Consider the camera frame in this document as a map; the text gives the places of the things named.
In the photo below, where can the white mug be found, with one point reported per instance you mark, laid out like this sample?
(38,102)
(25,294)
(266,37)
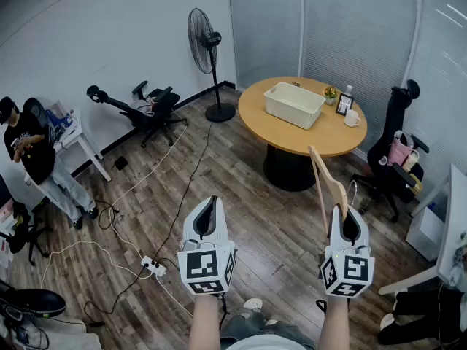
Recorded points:
(351,118)

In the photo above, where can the person's grey jeans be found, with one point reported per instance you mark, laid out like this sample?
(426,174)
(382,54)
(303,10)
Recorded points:
(248,324)

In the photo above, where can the upright black office chair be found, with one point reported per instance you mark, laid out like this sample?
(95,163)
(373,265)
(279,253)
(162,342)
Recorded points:
(390,122)

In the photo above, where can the black chair seat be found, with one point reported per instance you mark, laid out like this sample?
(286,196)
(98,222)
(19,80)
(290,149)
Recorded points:
(33,301)

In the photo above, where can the person's right forearm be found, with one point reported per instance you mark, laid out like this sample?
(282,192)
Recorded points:
(333,323)

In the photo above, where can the small black floor box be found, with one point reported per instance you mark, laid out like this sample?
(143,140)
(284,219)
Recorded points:
(121,163)

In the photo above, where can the wooden clothes hanger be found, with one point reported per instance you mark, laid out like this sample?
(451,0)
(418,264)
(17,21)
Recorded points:
(328,181)

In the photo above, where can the grey garment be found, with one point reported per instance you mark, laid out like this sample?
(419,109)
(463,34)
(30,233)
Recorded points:
(140,106)

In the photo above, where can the black standing fan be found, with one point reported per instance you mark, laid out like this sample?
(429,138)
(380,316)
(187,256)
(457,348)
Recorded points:
(209,40)

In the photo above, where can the white plastic basin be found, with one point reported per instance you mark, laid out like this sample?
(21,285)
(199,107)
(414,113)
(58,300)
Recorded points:
(292,102)

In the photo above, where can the black picture frame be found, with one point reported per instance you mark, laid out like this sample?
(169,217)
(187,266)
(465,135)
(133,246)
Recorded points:
(344,104)

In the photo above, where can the person's white shirt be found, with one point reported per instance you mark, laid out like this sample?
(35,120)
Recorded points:
(266,343)

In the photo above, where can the clear plastic bottle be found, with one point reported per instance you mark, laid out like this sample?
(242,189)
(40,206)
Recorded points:
(349,89)

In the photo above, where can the white cabinet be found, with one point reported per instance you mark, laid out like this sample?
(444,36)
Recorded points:
(427,228)

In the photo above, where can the person's left forearm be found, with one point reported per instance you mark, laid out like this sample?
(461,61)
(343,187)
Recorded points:
(204,323)

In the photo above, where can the white desk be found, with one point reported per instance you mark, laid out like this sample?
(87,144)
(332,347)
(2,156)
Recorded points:
(454,224)

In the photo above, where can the small potted flowers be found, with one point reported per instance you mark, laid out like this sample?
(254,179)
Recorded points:
(330,93)

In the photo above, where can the cream tumbler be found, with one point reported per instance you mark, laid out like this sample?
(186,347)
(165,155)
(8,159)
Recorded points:
(410,160)

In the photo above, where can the person's beige shoe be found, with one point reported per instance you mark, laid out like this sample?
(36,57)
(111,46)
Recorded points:
(253,304)

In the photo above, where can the white power strip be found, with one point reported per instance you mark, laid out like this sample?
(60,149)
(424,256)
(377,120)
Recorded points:
(153,266)

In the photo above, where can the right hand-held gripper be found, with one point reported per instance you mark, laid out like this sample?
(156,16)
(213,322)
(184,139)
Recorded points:
(352,270)

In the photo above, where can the reclined black office chair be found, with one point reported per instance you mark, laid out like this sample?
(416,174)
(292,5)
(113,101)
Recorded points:
(153,117)

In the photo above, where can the small white table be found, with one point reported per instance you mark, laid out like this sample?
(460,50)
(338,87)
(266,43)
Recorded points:
(78,137)

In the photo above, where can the round wooden table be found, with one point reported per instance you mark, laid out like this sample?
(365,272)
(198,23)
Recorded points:
(292,137)

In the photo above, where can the pink bag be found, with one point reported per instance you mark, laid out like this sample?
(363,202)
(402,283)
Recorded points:
(398,151)

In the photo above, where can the black swivel chair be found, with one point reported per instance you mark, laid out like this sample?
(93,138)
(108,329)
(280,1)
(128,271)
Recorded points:
(22,232)

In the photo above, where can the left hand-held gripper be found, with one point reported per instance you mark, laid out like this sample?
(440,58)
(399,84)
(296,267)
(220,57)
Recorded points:
(202,264)

